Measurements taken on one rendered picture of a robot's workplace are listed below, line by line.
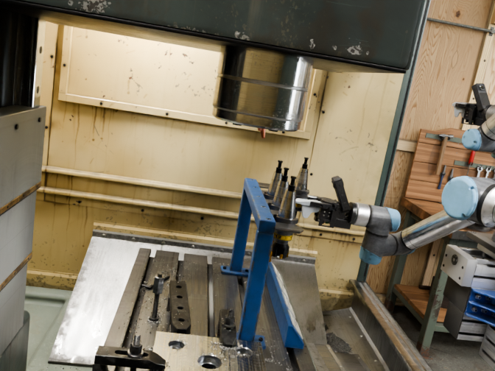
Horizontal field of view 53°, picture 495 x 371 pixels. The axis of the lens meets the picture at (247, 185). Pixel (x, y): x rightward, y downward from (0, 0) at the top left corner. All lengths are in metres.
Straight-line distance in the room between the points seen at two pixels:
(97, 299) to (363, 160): 1.11
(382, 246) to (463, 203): 0.38
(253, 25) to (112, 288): 1.28
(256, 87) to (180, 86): 1.09
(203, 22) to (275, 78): 0.14
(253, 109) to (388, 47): 0.22
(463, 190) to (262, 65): 0.78
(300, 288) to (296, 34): 1.34
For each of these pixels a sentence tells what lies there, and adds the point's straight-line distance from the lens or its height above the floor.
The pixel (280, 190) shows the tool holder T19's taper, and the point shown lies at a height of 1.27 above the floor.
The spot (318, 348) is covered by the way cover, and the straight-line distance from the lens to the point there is 1.75.
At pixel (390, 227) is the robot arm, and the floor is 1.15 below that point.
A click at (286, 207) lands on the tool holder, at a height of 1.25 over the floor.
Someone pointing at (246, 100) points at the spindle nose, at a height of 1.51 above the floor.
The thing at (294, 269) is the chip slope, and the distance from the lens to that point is 2.01.
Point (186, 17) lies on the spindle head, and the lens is 0.75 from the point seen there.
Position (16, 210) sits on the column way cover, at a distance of 1.09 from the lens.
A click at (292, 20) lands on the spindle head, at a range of 0.76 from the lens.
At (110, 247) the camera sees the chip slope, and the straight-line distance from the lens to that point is 1.97.
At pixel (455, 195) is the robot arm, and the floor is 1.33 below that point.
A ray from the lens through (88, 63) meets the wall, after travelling 1.91.
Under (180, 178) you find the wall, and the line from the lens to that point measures 1.92.
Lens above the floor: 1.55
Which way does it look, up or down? 12 degrees down
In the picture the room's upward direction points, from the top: 10 degrees clockwise
